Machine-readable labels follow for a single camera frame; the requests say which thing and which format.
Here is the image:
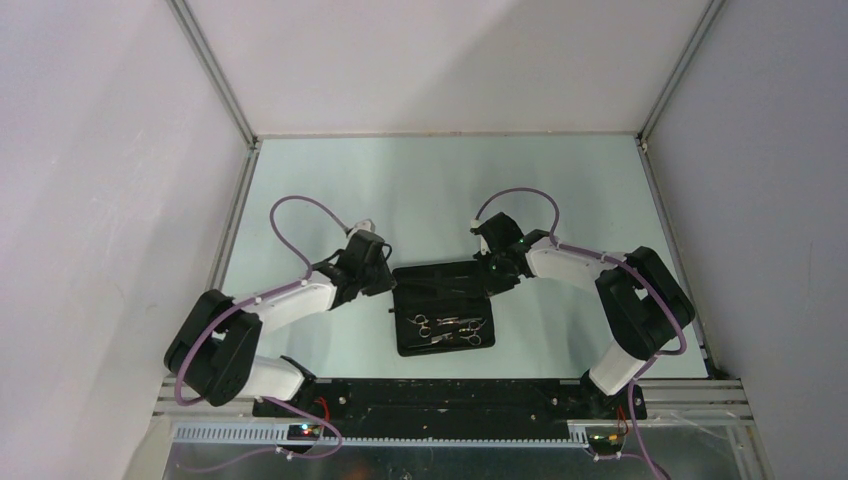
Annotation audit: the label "black zip tool case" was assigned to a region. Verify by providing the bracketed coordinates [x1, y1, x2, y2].
[390, 261, 496, 357]

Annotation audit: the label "silver straight scissors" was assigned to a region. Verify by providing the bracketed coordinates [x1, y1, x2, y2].
[429, 328, 482, 347]

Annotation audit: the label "silver thinning scissors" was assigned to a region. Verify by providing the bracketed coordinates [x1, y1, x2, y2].
[407, 314, 487, 338]

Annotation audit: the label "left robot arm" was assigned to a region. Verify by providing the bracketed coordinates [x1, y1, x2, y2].
[163, 229, 396, 417]

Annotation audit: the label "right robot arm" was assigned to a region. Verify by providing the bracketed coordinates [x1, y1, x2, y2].
[470, 213, 696, 418]

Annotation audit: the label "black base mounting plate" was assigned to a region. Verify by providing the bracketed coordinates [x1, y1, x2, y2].
[291, 379, 647, 439]

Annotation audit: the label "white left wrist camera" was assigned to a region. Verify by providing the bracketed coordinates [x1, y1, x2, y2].
[346, 219, 376, 237]

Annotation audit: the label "aluminium left table rail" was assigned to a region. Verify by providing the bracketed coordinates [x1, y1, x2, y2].
[178, 142, 261, 379]

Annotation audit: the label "aluminium table rail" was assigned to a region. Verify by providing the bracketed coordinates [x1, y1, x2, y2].
[178, 142, 261, 379]
[634, 134, 717, 380]

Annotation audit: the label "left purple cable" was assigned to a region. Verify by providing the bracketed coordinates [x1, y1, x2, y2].
[173, 195, 352, 458]

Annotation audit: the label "purple cable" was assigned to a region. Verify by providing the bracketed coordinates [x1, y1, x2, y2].
[473, 187, 690, 480]
[173, 195, 352, 458]

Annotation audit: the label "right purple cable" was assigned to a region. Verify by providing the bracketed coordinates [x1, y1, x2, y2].
[473, 187, 690, 480]

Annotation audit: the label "aluminium right table rail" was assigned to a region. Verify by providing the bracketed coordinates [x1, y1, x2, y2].
[634, 134, 717, 380]

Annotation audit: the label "aluminium left corner post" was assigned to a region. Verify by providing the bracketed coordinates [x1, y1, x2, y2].
[166, 0, 257, 149]

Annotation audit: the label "grey slotted cable duct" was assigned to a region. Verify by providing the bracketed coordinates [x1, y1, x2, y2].
[172, 422, 589, 448]

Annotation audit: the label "aluminium corner frame post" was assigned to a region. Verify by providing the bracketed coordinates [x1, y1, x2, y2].
[636, 0, 727, 144]

